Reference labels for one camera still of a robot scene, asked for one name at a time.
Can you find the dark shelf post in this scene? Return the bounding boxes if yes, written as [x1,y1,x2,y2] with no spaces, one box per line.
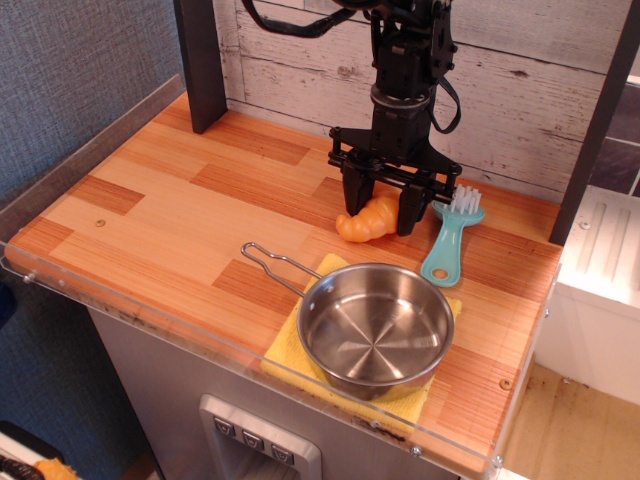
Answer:
[173,0,227,134]
[549,0,639,246]

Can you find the grey toy fridge dispenser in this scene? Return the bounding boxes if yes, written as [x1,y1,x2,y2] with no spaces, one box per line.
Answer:
[199,394,322,479]

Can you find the dark right shelf post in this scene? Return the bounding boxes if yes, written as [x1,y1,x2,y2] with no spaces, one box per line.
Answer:
[549,0,639,246]

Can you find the dark left shelf post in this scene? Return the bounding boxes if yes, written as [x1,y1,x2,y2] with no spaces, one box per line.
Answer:
[173,0,227,134]

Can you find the orange plastic crescent roll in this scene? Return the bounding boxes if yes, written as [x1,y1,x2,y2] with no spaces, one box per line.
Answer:
[335,192,399,243]

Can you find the small stainless steel pan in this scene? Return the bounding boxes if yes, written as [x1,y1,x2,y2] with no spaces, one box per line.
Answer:
[241,242,455,400]

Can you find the teal brush white bristles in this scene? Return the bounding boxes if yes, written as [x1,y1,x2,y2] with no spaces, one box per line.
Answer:
[420,185,485,288]

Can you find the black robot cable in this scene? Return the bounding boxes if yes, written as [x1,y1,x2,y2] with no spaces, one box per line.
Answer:
[240,0,462,135]

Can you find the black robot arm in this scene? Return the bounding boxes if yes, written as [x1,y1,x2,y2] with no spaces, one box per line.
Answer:
[329,1,462,236]

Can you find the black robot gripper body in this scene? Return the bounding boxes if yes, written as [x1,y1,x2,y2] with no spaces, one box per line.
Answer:
[329,92,461,203]

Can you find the yellow cloth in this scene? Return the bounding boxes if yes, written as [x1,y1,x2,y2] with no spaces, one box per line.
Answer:
[261,254,462,434]

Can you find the clear acrylic guard panel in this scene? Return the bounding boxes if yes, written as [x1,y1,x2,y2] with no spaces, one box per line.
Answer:
[6,228,561,479]

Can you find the orange black object bottom left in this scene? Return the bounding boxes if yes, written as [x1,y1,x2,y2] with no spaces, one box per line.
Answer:
[1,456,80,480]

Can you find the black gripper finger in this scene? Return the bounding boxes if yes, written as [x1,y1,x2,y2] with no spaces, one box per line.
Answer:
[341,149,379,216]
[397,184,432,236]

